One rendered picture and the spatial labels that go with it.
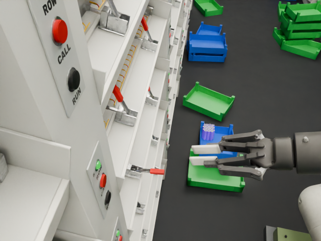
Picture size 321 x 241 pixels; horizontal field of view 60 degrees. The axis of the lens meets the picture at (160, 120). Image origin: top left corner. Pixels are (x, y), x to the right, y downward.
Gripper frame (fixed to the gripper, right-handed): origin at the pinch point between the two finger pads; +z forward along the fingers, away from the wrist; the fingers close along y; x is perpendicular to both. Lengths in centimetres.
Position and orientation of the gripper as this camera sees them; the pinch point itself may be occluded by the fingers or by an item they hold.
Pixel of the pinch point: (204, 155)
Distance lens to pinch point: 72.1
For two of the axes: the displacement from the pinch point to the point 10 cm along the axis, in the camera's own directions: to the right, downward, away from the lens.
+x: -3.5, -6.6, -6.6
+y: 2.3, -7.4, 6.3
